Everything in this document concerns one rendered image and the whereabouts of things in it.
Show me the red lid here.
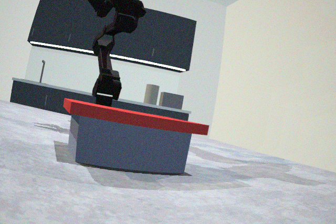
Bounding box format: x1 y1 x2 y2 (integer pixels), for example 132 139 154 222
63 98 209 135

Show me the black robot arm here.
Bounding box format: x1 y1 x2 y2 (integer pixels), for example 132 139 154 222
92 0 146 107

